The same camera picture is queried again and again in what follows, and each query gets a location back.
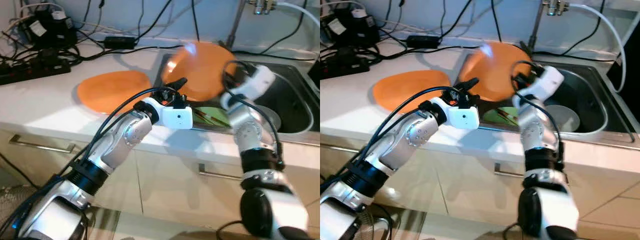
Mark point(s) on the orange plastic bowl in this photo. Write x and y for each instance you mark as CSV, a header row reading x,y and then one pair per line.
x,y
492,70
200,70

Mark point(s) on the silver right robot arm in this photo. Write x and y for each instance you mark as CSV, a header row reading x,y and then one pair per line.
x,y
250,130
532,125

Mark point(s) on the green plate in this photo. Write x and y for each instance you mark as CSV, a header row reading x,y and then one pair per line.
x,y
490,119
221,115

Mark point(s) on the white bowl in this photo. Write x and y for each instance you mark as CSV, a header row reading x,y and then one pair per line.
x,y
270,117
565,119

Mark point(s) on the metal faucet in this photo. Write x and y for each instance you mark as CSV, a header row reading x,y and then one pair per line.
x,y
536,30
236,30

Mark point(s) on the orange flat plate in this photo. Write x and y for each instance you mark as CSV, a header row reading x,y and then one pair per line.
x,y
112,90

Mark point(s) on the stainless steel sink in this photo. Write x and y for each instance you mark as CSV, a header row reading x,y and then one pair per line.
x,y
295,95
592,95

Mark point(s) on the black power adapter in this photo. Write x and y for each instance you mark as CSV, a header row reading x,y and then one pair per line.
x,y
423,41
120,42

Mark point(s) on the black appliance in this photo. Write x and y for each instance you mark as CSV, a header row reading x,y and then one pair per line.
x,y
631,70

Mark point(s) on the black power strip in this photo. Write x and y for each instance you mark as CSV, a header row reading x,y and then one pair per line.
x,y
350,65
35,70

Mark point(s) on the black charger with white labels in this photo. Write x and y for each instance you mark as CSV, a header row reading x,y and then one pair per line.
x,y
357,35
50,35

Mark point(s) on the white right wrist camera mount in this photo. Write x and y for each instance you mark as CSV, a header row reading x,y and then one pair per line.
x,y
257,82
547,80

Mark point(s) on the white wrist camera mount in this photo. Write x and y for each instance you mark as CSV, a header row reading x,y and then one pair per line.
x,y
547,80
257,82
462,117
175,117

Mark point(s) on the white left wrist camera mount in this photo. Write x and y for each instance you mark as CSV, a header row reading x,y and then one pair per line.
x,y
175,117
462,117

